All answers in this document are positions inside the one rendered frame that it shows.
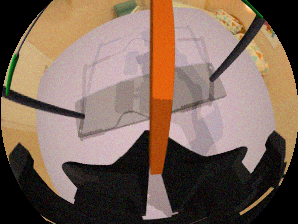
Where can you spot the orange handle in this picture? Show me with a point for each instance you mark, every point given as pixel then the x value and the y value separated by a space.
pixel 161 80

